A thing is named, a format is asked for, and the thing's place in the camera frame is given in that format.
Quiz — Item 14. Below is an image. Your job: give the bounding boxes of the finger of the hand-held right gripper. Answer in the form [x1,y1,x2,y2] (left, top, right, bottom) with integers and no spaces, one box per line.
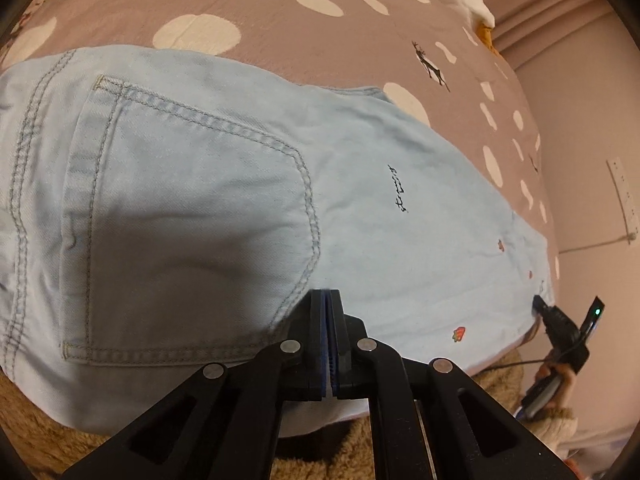
[531,294,581,353]

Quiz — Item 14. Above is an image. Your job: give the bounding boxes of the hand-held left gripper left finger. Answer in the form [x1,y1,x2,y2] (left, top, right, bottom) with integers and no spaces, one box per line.
[60,289,329,480]

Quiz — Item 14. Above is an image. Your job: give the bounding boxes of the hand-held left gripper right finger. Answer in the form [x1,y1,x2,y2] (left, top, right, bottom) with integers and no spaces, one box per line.
[328,290,577,480]

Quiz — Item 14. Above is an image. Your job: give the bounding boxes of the light blue denim pants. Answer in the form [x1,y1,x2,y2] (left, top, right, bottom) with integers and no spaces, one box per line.
[0,45,550,436]

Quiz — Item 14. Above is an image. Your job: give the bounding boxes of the person's right hand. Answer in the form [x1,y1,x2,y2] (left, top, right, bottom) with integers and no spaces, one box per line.
[536,360,577,412]

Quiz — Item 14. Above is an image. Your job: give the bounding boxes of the brown fuzzy blanket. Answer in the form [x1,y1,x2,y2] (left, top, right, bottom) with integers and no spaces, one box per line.
[0,347,526,480]

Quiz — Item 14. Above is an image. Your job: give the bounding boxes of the orange cloth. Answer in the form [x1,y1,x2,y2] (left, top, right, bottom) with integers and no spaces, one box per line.
[475,21,501,57]

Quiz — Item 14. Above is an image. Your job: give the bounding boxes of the pink polka dot bed sheet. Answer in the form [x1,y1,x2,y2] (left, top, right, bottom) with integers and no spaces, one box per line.
[0,0,561,301]

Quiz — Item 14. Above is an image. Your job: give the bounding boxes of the white wall power strip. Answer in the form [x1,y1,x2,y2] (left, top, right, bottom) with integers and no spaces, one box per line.
[606,156,640,245]

